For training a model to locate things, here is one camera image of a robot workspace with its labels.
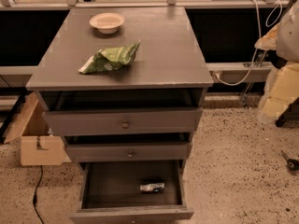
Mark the green crumpled chip bag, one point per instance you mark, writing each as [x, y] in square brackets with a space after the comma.
[110, 59]

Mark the grey wooden drawer cabinet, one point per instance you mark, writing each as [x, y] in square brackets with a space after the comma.
[169, 71]

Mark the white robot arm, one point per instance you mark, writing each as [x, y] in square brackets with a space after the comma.
[288, 36]

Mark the light wooden block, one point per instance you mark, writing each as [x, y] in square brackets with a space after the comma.
[42, 150]

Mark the grey top drawer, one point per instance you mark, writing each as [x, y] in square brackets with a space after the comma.
[125, 121]

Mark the grey middle drawer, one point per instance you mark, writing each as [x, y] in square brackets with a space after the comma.
[129, 152]

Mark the grey metal rail frame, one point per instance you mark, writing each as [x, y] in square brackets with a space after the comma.
[226, 39]

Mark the white ceramic bowl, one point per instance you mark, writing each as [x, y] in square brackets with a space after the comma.
[107, 23]

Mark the black tool on floor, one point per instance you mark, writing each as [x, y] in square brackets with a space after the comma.
[292, 164]

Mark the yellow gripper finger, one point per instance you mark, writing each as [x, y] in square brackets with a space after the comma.
[281, 89]
[268, 41]

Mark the grey open bottom drawer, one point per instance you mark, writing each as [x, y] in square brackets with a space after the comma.
[111, 195]

